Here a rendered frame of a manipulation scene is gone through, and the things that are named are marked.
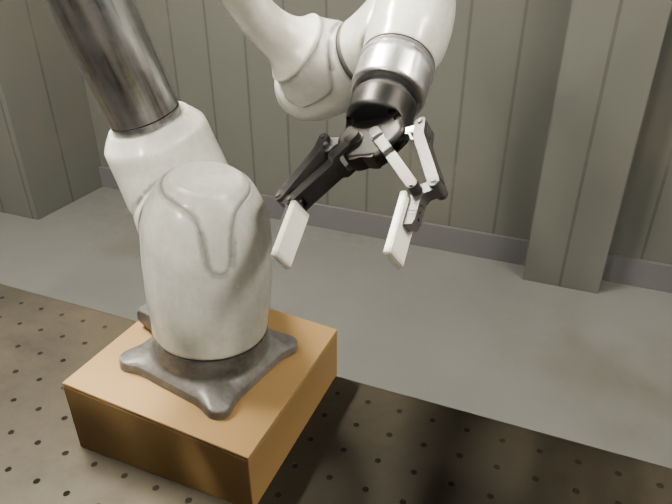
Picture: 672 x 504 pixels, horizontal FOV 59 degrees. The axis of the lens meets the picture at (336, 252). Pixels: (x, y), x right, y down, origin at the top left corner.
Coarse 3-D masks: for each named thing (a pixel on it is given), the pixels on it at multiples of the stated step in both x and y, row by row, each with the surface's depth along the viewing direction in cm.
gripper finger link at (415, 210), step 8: (424, 184) 57; (440, 184) 56; (424, 192) 56; (432, 192) 56; (440, 192) 56; (416, 200) 56; (424, 200) 57; (408, 208) 56; (416, 208) 56; (424, 208) 57; (408, 216) 56; (416, 216) 56; (408, 224) 55; (416, 224) 56
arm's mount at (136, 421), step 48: (144, 336) 86; (336, 336) 91; (96, 384) 77; (144, 384) 77; (288, 384) 80; (96, 432) 79; (144, 432) 74; (192, 432) 71; (240, 432) 72; (288, 432) 79; (192, 480) 75; (240, 480) 71
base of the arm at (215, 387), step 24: (144, 312) 85; (264, 336) 79; (288, 336) 86; (120, 360) 79; (144, 360) 78; (168, 360) 75; (192, 360) 74; (216, 360) 74; (240, 360) 76; (264, 360) 80; (168, 384) 76; (192, 384) 75; (216, 384) 75; (240, 384) 76; (216, 408) 73
